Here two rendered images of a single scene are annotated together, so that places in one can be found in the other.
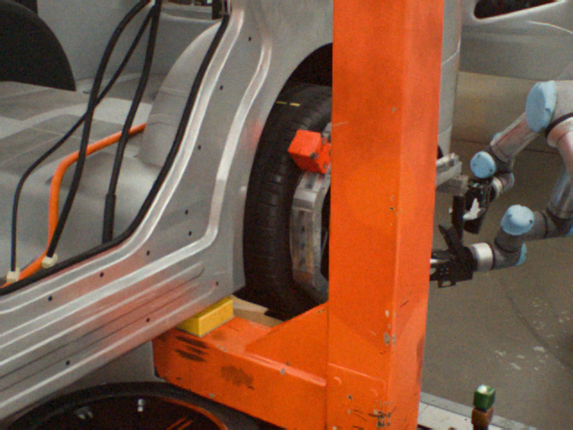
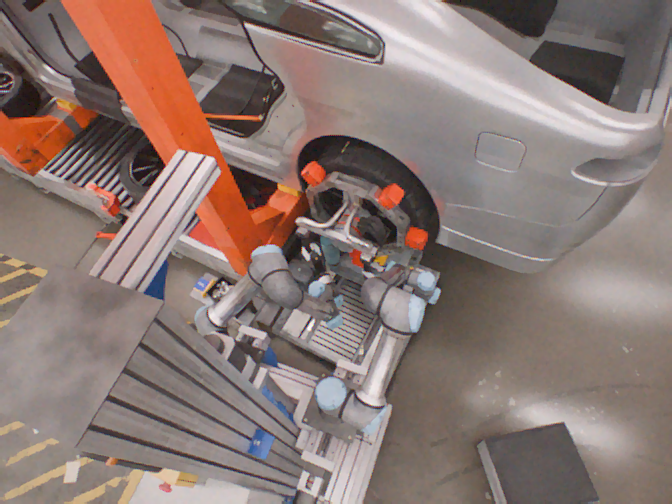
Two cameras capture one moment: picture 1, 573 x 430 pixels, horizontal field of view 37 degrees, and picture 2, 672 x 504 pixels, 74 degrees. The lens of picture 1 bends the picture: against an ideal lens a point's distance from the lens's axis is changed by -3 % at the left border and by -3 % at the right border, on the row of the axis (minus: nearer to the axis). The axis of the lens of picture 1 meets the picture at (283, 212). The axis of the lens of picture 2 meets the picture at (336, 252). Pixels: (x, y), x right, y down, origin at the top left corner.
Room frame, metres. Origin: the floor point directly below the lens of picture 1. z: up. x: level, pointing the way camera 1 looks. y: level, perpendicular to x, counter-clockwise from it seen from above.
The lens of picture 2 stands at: (2.26, -1.50, 2.68)
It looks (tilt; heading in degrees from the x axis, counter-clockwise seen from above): 59 degrees down; 94
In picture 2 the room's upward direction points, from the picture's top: 12 degrees counter-clockwise
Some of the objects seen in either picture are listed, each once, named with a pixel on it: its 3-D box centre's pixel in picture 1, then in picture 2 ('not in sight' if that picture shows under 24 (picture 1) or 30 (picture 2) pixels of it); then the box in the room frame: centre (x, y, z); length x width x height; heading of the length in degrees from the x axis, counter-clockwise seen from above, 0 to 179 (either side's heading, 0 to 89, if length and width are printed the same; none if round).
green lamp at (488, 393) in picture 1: (483, 397); not in sight; (1.67, -0.45, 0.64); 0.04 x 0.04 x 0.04; 55
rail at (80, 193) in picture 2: not in sight; (123, 213); (0.68, 0.54, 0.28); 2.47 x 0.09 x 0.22; 145
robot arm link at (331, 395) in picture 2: not in sight; (333, 396); (2.11, -1.10, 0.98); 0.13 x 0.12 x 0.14; 145
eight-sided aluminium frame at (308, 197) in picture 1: (356, 210); (357, 217); (2.31, -0.20, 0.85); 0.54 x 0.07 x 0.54; 145
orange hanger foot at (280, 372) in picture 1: (252, 334); (278, 205); (1.88, 0.07, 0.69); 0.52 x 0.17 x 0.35; 55
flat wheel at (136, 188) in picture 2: not in sight; (171, 171); (1.06, 0.77, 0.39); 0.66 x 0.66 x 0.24
